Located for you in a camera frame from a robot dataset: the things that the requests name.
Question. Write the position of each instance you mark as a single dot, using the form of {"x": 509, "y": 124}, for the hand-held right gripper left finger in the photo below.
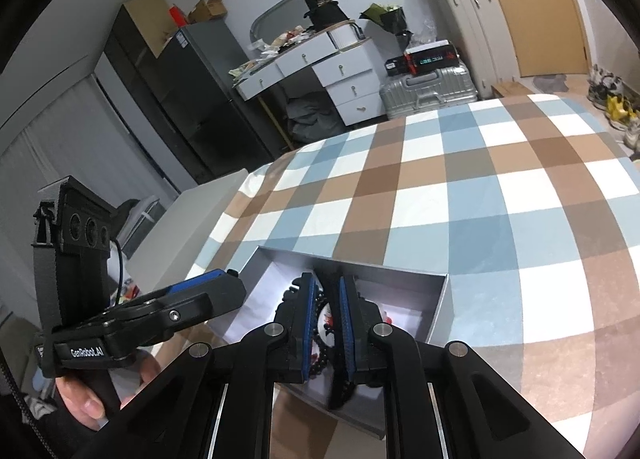
{"x": 311, "y": 324}

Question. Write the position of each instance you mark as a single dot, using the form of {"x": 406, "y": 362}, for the beige suitcase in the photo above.
{"x": 475, "y": 29}

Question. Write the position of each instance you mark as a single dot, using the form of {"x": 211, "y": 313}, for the silver suitcase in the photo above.
{"x": 425, "y": 89}

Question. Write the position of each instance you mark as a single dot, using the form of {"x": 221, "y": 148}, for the dark green bouquet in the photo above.
{"x": 390, "y": 19}

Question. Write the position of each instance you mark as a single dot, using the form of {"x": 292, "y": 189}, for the white board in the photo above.
{"x": 190, "y": 229}

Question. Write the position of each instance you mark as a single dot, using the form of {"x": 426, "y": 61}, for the white desk with drawers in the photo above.
{"x": 345, "y": 74}

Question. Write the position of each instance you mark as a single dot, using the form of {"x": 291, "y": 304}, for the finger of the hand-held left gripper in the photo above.
{"x": 210, "y": 296}

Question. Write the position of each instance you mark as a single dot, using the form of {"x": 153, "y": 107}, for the black cabinet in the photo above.
{"x": 130, "y": 69}

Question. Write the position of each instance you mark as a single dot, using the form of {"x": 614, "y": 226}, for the black hat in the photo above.
{"x": 327, "y": 14}

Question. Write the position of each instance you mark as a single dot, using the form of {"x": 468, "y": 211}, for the grey cardboard box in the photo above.
{"x": 395, "y": 296}

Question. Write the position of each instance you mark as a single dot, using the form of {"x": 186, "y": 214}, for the black bag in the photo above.
{"x": 310, "y": 119}

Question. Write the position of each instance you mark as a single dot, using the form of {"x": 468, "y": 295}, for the red packet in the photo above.
{"x": 177, "y": 16}

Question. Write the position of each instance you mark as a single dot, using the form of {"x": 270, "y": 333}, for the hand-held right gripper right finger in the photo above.
{"x": 345, "y": 329}

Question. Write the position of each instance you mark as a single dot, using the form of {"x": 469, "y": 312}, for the grey floor mat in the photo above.
{"x": 550, "y": 83}

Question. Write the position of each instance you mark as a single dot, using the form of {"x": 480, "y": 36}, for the white bin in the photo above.
{"x": 145, "y": 219}

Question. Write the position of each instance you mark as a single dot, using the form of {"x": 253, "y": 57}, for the small cardboard box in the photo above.
{"x": 210, "y": 9}

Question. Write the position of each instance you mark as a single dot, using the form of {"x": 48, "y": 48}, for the black box with red label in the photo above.
{"x": 430, "y": 59}

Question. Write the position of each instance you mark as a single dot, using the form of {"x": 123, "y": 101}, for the oval grey mirror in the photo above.
{"x": 270, "y": 19}

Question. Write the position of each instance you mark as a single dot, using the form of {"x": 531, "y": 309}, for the pile of papers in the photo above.
{"x": 270, "y": 46}

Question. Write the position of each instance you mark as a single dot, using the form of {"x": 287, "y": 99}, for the flat cardboard box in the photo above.
{"x": 510, "y": 89}

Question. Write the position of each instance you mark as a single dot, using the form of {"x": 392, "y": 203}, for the large cardboard box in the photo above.
{"x": 150, "y": 19}

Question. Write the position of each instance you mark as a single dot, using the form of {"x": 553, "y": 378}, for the wooden door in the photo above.
{"x": 540, "y": 14}

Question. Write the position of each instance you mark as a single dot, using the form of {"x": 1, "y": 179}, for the person's left hand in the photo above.
{"x": 82, "y": 401}

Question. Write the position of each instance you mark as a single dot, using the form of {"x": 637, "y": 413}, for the dark grey refrigerator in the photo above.
{"x": 210, "y": 89}

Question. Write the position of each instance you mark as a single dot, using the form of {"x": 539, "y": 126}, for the row of shoes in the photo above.
{"x": 617, "y": 109}

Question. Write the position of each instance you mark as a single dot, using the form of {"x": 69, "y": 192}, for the grey curtain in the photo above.
{"x": 60, "y": 139}

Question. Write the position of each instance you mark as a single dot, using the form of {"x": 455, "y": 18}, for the checkered blanket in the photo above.
{"x": 450, "y": 189}

